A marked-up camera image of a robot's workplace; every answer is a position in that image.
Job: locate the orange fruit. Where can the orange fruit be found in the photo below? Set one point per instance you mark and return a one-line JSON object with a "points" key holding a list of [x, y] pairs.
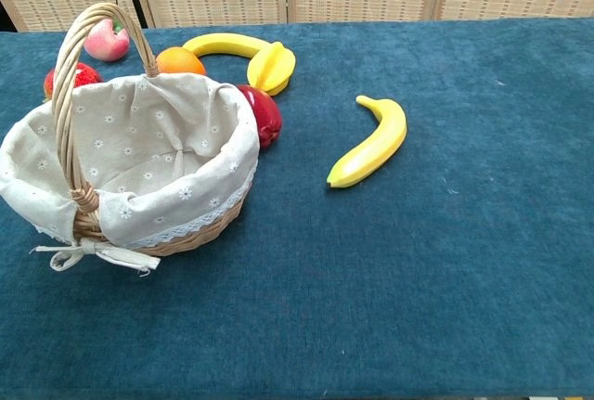
{"points": [[178, 62]]}

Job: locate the wicker basket with cloth liner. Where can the wicker basket with cloth liner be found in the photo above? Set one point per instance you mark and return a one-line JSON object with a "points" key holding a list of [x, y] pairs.
{"points": [[139, 140]]}

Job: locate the red apple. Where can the red apple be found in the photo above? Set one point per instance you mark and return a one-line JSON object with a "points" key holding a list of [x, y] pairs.
{"points": [[267, 117]]}

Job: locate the yellow plastic banana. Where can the yellow plastic banana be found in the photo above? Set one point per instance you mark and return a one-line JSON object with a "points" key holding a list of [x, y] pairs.
{"points": [[223, 43], [371, 149]]}

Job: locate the yellow starfruit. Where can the yellow starfruit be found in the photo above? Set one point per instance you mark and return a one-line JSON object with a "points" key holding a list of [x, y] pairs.
{"points": [[271, 68]]}

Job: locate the blue tablecloth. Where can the blue tablecloth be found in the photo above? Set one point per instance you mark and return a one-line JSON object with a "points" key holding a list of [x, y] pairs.
{"points": [[417, 279]]}

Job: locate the red strawberry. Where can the red strawberry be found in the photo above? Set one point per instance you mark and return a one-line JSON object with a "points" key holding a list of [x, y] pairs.
{"points": [[89, 76]]}

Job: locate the pink peach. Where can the pink peach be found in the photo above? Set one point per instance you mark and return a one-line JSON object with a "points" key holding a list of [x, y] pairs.
{"points": [[109, 42]]}

